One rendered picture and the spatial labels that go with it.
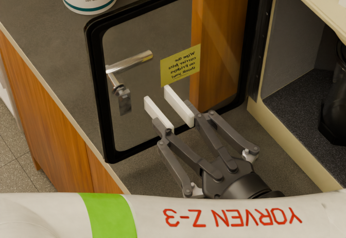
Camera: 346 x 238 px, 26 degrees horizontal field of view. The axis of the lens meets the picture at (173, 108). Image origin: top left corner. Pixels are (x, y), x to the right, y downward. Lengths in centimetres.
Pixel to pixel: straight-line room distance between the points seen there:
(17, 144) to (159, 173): 125
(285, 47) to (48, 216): 77
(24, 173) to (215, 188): 159
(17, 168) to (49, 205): 189
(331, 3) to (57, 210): 45
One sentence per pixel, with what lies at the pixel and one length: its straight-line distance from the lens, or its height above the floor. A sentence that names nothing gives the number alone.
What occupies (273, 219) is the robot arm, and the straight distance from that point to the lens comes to 80.
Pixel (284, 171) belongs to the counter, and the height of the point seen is 94.
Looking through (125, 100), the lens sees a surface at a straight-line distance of 123.
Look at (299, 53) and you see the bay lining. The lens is 143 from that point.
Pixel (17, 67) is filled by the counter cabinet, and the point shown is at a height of 68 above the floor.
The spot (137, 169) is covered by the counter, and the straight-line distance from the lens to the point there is 146.
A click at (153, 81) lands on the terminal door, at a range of 126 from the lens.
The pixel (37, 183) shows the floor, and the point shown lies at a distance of 255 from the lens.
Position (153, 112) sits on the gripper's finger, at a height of 128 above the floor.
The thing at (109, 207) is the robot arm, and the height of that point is 156.
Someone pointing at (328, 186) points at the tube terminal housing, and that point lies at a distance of 143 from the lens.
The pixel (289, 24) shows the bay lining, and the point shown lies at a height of 121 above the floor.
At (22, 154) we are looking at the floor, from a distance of 262.
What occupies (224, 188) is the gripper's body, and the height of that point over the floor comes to 129.
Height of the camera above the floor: 220
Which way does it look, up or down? 56 degrees down
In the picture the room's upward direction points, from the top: straight up
